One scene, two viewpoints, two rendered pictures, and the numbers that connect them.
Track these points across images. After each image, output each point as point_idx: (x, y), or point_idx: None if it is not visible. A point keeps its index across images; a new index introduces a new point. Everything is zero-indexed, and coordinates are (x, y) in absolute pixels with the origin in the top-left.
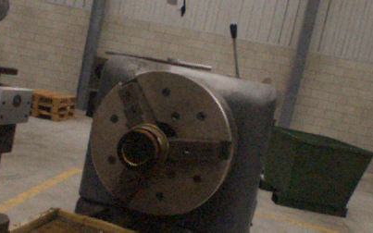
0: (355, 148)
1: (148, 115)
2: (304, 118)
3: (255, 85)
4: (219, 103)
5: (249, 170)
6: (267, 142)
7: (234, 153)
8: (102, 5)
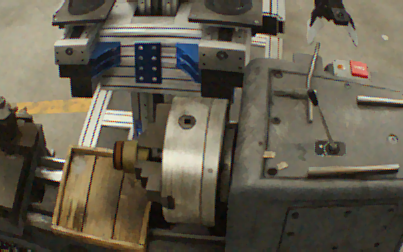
0: None
1: (157, 136)
2: None
3: (244, 170)
4: (166, 163)
5: (226, 232)
6: (250, 225)
7: (191, 210)
8: None
